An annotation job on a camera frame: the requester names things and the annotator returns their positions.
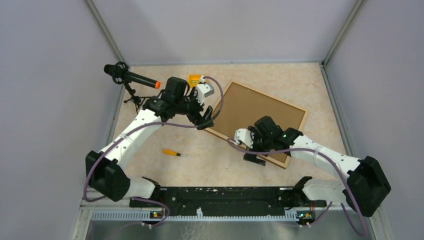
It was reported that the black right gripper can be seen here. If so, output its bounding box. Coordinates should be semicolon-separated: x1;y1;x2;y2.
243;125;273;166

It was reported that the yellow plastic box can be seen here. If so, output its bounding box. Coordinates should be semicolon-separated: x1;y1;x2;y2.
187;74;208;89

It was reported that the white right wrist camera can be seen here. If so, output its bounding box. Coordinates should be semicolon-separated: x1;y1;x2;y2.
234;128;255;148

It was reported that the black microphone orange tip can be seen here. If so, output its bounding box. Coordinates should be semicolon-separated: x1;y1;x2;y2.
103;61;161;89

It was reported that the orange handled screwdriver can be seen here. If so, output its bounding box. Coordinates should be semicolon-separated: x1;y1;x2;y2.
162;149;190;158

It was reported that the wooden picture frame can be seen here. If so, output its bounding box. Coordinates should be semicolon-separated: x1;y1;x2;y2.
202;81;308;170

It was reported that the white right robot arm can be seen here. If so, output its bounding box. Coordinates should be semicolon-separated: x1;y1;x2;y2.
234;116;392;217

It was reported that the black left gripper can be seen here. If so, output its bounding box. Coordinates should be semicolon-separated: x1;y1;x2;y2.
175;87;214;130

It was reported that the aluminium front rail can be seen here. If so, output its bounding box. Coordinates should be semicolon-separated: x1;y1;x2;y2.
71;197;389;240

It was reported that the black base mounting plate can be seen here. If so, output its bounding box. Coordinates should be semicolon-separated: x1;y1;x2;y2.
129;186;328;218

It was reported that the black mini tripod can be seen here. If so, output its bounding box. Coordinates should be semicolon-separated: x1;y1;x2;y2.
123;82;153;114

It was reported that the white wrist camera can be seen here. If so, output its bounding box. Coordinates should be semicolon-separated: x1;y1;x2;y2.
234;128;255;148
195;82;215;101

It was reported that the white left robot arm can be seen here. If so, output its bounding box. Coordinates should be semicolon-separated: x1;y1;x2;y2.
83;76;224;207

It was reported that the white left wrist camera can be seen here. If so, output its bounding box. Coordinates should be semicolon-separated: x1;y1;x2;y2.
195;82;215;101

